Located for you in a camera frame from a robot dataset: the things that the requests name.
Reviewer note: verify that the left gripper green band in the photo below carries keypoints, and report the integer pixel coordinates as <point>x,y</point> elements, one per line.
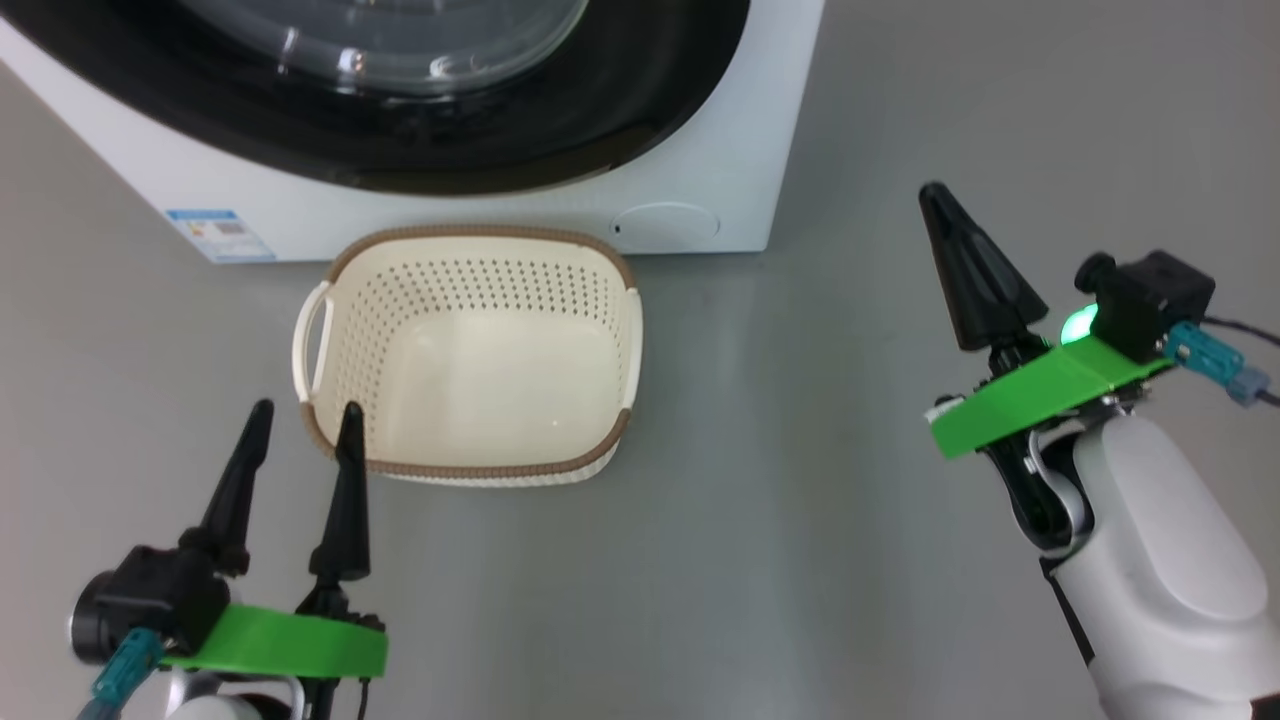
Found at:
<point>290,645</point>

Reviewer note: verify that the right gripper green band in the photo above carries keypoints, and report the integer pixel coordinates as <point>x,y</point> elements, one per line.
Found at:
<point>1040,395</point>

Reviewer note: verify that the black round glass washer door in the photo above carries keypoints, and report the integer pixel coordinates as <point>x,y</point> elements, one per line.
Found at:
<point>650,100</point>

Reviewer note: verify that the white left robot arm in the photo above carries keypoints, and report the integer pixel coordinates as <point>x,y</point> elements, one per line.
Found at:
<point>225,708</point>

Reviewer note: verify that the white front-load washing machine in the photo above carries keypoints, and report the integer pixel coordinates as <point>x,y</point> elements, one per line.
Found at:
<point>780,120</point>

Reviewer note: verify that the cream perforated laundry basket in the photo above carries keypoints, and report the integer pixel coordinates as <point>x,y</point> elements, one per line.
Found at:
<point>480,400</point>

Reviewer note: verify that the blue energy label sticker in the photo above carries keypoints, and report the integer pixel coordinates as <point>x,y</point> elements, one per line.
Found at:
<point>220,235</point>

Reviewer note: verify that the round white filter cover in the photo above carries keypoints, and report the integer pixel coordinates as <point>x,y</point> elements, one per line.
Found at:
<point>665,222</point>

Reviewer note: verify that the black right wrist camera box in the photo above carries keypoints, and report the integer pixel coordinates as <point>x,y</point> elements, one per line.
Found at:
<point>1150,300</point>

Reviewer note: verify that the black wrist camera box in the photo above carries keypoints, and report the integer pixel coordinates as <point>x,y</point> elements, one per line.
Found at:
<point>1150,300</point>
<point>150,600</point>

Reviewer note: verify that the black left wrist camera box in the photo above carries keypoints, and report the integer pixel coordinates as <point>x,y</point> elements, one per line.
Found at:
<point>150,600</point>

